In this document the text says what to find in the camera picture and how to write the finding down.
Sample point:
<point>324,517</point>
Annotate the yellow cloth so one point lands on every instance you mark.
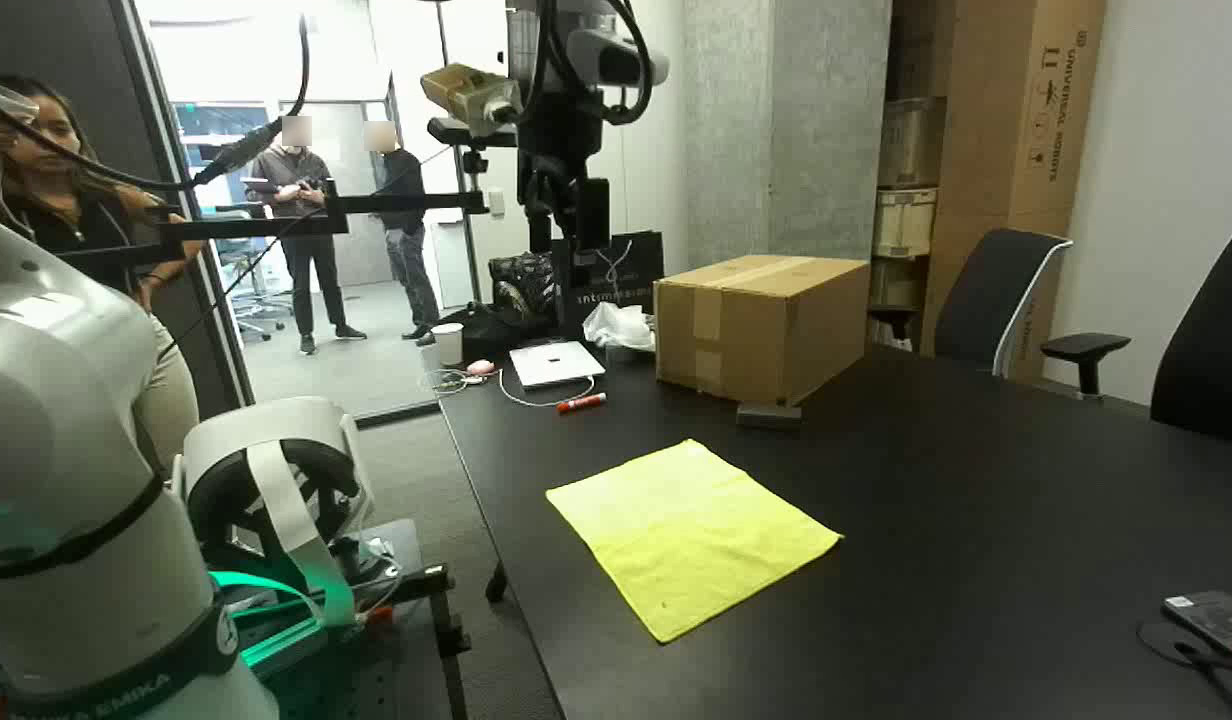
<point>684,532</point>

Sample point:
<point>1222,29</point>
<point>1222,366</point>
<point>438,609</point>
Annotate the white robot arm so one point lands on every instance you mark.
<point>106,599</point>

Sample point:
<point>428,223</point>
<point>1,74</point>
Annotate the white plastic bag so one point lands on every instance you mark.
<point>616,327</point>

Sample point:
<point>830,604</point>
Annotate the red marker pen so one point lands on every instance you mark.
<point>580,401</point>

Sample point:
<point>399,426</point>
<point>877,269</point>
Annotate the white laptop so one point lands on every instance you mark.
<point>555,360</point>

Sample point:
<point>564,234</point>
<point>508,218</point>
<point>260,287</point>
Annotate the cardboard box on table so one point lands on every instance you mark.
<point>763,331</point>

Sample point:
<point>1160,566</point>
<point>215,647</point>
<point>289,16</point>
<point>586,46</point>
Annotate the man in black jacket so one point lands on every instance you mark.
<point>407,228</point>

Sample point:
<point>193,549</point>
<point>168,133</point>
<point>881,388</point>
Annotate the man in grey shirt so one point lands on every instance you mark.
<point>294,186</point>

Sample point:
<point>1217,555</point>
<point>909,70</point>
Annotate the black office chair near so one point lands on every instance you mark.
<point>991,300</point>

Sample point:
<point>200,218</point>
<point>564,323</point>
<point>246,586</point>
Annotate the black office chair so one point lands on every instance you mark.
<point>991,300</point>
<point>1193,383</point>

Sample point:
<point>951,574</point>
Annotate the tall cardboard box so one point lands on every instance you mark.
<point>1018,98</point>

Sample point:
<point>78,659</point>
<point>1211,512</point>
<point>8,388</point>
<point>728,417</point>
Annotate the woman with dark hair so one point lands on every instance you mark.
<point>100,226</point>

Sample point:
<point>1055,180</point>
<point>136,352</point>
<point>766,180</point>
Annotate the black camera tripod rig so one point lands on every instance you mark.
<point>573,70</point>

